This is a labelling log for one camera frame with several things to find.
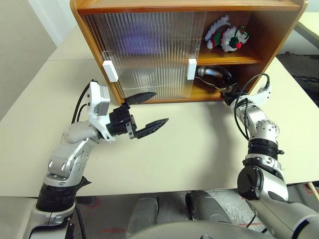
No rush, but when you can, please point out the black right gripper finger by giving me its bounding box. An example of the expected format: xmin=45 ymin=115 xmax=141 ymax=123
xmin=197 ymin=65 xmax=234 ymax=86
xmin=194 ymin=77 xmax=226 ymax=90

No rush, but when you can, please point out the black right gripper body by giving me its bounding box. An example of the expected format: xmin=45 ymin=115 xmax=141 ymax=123
xmin=222 ymin=83 xmax=242 ymax=107

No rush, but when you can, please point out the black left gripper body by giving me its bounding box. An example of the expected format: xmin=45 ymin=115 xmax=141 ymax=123
xmin=106 ymin=103 xmax=138 ymax=140

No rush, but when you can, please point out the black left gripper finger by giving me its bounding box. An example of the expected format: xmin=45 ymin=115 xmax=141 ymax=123
xmin=124 ymin=92 xmax=158 ymax=106
xmin=136 ymin=117 xmax=170 ymax=139

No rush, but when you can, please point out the white door handle block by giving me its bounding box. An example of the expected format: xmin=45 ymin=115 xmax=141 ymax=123
xmin=102 ymin=60 xmax=119 ymax=82
xmin=186 ymin=58 xmax=197 ymax=80

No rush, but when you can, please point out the white red green plush toy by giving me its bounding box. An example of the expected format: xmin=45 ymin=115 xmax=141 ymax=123
xmin=204 ymin=14 xmax=250 ymax=53

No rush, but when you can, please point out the ribbed clear sliding door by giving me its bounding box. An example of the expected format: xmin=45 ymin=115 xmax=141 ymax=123
xmin=86 ymin=11 xmax=208 ymax=100
xmin=80 ymin=12 xmax=201 ymax=102

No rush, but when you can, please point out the purple plastic bag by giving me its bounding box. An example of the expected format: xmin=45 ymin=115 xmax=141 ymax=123
xmin=117 ymin=21 xmax=160 ymax=54

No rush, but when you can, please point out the wooden cabinet with shelf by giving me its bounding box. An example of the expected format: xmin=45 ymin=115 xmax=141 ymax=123
xmin=69 ymin=0 xmax=309 ymax=104

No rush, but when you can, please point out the grey left robot leg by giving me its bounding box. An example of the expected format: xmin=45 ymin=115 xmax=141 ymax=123
xmin=127 ymin=193 xmax=160 ymax=236

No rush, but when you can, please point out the grey robot leg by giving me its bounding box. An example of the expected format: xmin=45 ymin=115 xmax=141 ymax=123
xmin=185 ymin=190 xmax=234 ymax=225
xmin=127 ymin=193 xmax=160 ymax=236

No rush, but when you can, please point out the grey right robot leg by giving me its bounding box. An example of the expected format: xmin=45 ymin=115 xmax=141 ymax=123
xmin=185 ymin=190 xmax=234 ymax=225

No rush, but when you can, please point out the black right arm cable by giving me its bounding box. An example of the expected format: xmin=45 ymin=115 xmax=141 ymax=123
xmin=233 ymin=73 xmax=272 ymax=141

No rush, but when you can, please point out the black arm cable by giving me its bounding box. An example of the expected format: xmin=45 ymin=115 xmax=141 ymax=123
xmin=71 ymin=83 xmax=91 ymax=239
xmin=233 ymin=73 xmax=272 ymax=141

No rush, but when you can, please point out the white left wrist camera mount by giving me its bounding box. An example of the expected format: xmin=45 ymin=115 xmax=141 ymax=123
xmin=87 ymin=80 xmax=118 ymax=144

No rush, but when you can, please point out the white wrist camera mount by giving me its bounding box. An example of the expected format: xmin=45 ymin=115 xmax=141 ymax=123
xmin=248 ymin=81 xmax=273 ymax=107
xmin=87 ymin=80 xmax=118 ymax=144

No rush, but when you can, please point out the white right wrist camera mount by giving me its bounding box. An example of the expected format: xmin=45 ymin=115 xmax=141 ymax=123
xmin=248 ymin=81 xmax=273 ymax=107

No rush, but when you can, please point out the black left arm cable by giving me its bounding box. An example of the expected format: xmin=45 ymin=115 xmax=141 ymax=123
xmin=71 ymin=83 xmax=91 ymax=239

